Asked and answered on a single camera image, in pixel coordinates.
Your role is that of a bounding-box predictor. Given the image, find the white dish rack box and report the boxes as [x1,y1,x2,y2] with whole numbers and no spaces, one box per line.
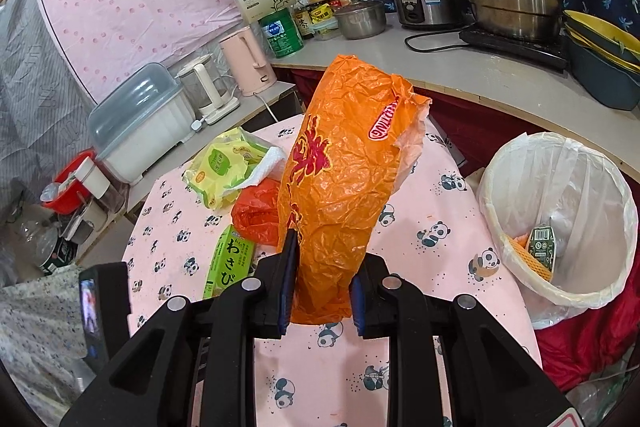
[88,63,195,185]

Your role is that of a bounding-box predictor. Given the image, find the yellow label jar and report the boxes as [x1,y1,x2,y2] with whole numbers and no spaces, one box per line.
[307,0,335,30]

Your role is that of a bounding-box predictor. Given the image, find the green milk powder can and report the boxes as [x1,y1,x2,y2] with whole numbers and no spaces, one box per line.
[258,8,304,58]

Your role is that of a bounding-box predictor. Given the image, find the pink panda tablecloth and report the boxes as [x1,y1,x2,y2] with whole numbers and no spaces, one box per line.
[124,120,539,426]

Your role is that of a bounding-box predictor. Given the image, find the red orange plastic bag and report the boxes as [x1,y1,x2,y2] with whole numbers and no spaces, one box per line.
[231,178,280,247]

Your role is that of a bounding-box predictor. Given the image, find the green milk carton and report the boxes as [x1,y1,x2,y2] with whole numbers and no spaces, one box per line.
[526,225,556,272]

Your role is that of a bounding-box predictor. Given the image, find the red plastic basin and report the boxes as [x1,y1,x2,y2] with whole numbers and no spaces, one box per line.
[41,148,96,216]

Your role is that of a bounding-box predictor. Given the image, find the pink electric kettle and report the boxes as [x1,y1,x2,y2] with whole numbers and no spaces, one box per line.
[220,26,277,96]

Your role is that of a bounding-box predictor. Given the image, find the green wasabi box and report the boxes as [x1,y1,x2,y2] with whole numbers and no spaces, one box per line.
[203,225,255,299]

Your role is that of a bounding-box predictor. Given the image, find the orange snack bag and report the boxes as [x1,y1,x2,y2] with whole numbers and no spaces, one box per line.
[278,55,431,325]

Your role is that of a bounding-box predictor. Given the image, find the white glass kettle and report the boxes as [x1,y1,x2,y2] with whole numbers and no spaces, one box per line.
[177,54,240,132]

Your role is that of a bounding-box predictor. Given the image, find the orange net bag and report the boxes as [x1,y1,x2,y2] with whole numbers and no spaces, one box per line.
[508,236,552,282]

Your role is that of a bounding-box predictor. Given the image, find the black induction cooker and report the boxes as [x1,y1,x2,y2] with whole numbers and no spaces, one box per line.
[459,25,570,72]

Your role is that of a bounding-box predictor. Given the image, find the white lined trash bin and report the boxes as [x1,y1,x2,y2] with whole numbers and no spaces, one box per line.
[476,132,638,329]

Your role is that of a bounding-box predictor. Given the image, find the small steel pot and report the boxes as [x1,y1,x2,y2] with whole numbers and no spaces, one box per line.
[334,1,386,40]

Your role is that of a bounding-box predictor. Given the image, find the yellow green tissue pack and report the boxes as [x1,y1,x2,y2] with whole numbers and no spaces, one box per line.
[182,128,286,210]

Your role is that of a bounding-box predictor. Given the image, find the stacked blue yellow basins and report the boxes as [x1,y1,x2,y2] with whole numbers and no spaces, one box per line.
[563,10,639,112]

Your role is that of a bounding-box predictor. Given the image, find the white tumbler cup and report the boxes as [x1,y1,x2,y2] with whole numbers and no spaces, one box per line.
[74,157,111,199]

